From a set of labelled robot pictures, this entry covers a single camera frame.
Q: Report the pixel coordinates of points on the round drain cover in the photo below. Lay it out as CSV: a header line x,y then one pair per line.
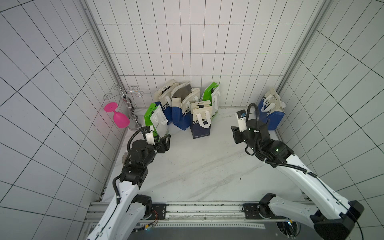
x,y
125,157

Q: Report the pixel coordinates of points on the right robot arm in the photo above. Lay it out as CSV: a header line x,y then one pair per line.
x,y
332,216

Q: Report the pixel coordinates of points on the chrome glass holder stand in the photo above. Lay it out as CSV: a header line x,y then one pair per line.
x,y
123,93

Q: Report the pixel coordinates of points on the pink plastic wine glass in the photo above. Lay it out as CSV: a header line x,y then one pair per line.
x,y
120,119

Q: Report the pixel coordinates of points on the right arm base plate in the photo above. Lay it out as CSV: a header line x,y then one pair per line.
x,y
253,211

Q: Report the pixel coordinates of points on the green white bag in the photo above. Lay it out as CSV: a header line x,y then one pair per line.
x,y
212,93
155,117

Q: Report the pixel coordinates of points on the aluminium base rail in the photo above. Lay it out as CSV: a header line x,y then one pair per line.
x,y
205,211

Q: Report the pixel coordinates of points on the blue cheerful bag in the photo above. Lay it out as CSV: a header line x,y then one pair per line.
x,y
182,98
162,97

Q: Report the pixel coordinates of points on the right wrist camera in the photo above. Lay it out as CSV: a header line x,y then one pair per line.
x,y
241,118

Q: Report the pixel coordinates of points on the blue Cheerful bag front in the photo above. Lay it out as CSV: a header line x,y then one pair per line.
x,y
162,97

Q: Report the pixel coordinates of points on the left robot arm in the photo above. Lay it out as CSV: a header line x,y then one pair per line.
x,y
131,212

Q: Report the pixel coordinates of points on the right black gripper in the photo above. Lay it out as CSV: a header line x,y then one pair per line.
x,y
237,135

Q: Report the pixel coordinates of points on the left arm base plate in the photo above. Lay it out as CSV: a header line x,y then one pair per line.
x,y
158,212

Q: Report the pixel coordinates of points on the dark blue bag behind right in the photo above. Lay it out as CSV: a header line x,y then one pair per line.
x,y
271,109

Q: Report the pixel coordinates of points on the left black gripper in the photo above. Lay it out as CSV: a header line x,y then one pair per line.
x,y
162,149

